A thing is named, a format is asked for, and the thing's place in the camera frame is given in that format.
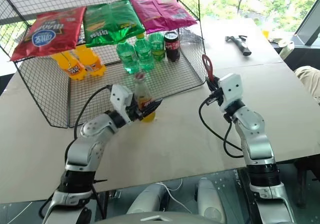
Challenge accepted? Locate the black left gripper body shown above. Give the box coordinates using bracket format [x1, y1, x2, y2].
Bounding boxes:
[126, 95, 146, 122]

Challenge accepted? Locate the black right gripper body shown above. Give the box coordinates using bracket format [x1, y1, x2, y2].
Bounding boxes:
[205, 83, 225, 107]

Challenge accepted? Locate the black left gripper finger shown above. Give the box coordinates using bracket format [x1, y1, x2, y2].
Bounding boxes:
[139, 98, 164, 118]

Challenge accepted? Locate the glass bottle of orange drink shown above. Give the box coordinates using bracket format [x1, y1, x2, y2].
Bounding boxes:
[133, 72, 157, 123]

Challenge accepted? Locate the red bottle opener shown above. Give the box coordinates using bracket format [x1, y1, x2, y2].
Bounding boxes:
[201, 54, 215, 84]

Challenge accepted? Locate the green soda plastic bottle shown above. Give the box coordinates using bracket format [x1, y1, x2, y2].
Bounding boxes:
[149, 31, 167, 63]
[134, 33, 156, 72]
[116, 40, 140, 75]

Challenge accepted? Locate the dark cola plastic bottle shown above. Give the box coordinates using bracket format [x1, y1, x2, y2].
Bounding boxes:
[163, 30, 181, 63]

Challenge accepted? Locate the orange soda plastic bottle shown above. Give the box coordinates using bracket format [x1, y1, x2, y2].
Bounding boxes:
[74, 45, 107, 78]
[50, 50, 88, 81]

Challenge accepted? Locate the black hammer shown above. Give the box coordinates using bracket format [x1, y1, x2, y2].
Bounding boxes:
[224, 34, 252, 58]

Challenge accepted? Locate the olive cloth bundle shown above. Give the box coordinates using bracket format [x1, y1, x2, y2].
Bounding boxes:
[271, 37, 296, 60]

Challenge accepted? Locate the magenta chips bag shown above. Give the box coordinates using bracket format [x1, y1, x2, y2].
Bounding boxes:
[129, 0, 198, 34]

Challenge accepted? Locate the silver rounded robot leg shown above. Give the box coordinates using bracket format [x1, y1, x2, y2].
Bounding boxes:
[126, 183, 171, 215]
[197, 177, 227, 224]

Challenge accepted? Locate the green chips bag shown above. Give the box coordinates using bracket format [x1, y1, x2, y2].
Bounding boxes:
[82, 0, 146, 48]

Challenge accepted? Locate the person's leg in khaki trousers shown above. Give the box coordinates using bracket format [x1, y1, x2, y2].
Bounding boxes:
[293, 65, 320, 98]

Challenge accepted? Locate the grey robot torso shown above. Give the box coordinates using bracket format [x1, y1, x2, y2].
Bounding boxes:
[99, 210, 209, 224]

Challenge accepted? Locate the red chips bag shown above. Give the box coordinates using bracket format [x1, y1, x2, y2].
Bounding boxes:
[9, 6, 87, 62]

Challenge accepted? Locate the dark wooden stool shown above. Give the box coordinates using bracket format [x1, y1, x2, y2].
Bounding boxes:
[294, 155, 320, 209]

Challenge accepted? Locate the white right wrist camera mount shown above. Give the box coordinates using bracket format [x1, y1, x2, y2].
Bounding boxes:
[216, 73, 245, 113]

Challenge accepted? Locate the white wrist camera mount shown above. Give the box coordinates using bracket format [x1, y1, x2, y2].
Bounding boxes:
[109, 84, 134, 123]
[216, 73, 245, 113]

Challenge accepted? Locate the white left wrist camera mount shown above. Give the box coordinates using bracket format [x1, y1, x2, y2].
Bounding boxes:
[109, 84, 134, 123]

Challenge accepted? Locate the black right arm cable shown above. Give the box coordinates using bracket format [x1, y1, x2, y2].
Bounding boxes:
[198, 95, 245, 159]

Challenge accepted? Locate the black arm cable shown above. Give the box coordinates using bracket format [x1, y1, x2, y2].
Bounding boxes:
[64, 84, 113, 160]
[198, 95, 245, 159]

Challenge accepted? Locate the black wire mesh rack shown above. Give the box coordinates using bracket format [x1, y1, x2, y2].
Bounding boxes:
[0, 0, 207, 129]

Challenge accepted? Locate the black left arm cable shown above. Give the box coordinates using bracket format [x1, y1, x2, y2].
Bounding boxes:
[64, 84, 113, 160]

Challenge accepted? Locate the thin white cable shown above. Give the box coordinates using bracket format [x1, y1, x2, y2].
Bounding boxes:
[156, 178, 201, 216]

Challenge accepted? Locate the black window frame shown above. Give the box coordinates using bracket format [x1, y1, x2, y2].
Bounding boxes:
[293, 7, 320, 46]

